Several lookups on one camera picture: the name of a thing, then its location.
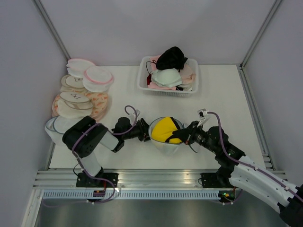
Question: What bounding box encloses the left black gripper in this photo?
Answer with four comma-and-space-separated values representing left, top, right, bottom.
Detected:
123, 118, 160, 142

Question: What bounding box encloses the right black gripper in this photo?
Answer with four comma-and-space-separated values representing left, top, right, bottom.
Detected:
173, 121, 218, 154

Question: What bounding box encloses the white mesh blue-trim laundry bag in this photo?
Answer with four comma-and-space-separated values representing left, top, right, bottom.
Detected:
149, 117, 184, 156

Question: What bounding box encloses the yellow bra black trim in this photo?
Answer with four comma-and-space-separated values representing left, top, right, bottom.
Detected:
151, 117, 182, 144

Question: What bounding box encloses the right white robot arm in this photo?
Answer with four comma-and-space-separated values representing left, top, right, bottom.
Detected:
172, 122, 303, 227

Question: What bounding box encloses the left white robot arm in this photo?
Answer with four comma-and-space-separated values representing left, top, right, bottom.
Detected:
62, 116, 150, 187

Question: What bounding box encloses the orange patterned laundry bag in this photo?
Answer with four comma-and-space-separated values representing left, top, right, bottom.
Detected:
52, 92, 109, 122

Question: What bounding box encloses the white bra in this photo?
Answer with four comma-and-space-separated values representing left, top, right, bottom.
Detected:
151, 69, 182, 88

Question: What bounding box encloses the pink-trim mesh laundry bag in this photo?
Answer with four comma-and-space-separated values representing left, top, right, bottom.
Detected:
82, 66, 114, 93

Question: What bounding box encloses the beige bag with bra print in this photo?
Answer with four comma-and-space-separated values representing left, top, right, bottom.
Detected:
56, 91, 93, 119

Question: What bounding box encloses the beige-trim mesh laundry bag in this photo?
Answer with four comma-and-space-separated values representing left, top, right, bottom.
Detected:
60, 74, 86, 92

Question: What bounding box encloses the blue-trim mesh bag on pile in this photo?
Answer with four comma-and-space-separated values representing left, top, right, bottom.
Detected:
45, 116, 83, 146

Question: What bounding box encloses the pink-trim bag at back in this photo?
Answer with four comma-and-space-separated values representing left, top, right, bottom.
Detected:
66, 58, 95, 78

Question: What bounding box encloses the white plastic basket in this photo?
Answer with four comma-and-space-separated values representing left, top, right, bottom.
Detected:
136, 56, 199, 97

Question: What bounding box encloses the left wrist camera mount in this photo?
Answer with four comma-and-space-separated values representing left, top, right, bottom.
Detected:
129, 109, 140, 122

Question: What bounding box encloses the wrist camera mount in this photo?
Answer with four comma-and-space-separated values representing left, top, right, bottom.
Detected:
197, 109, 210, 127
129, 109, 140, 122

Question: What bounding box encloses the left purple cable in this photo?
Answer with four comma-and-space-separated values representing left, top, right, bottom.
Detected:
71, 105, 138, 180

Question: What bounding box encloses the purple cable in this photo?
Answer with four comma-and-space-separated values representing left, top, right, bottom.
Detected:
205, 111, 303, 204
71, 105, 138, 180

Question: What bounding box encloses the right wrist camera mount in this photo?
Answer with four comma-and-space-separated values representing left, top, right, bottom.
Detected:
197, 109, 210, 127

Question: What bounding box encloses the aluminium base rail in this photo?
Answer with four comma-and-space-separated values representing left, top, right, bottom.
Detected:
33, 169, 215, 190

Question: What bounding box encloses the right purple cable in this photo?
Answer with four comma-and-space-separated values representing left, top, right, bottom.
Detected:
205, 111, 303, 204

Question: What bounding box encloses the right aluminium table-edge rail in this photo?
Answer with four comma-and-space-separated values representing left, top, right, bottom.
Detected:
237, 64, 276, 171

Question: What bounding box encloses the white slotted cable duct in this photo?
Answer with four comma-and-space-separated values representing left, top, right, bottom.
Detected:
43, 190, 220, 200

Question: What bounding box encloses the left aluminium frame post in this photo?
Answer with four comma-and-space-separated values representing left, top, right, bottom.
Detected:
32, 0, 71, 61

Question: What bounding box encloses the aluminium frame post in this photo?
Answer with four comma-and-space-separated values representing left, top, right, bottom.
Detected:
32, 0, 71, 61
239, 0, 284, 70

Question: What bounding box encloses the right aluminium frame post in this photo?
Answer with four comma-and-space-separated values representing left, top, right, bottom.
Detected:
239, 0, 284, 70

